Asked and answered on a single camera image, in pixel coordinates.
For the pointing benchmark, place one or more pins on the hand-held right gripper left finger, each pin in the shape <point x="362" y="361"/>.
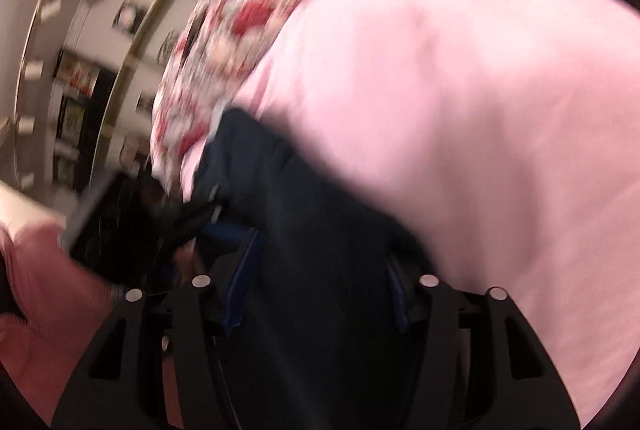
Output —
<point x="244" y="271"/>

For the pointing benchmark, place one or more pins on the white cloth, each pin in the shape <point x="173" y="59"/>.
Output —
<point x="25" y="210"/>

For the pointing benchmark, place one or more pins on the display shelf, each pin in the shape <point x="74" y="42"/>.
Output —
<point x="75" y="109"/>

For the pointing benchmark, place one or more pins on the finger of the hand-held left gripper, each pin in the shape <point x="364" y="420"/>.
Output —
<point x="192" y="217"/>

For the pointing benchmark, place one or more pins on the pink bed sheet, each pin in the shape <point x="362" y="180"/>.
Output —
<point x="450" y="109"/>

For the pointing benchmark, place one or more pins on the floral red white pillow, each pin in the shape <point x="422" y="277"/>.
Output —
<point x="240" y="9"/>

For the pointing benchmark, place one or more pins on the person's left forearm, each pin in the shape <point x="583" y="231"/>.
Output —
<point x="45" y="290"/>

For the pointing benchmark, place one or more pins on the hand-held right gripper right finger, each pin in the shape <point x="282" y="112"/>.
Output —
<point x="398" y="296"/>

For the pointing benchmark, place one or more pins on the dark navy pants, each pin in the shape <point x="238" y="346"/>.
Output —
<point x="310" y="210"/>

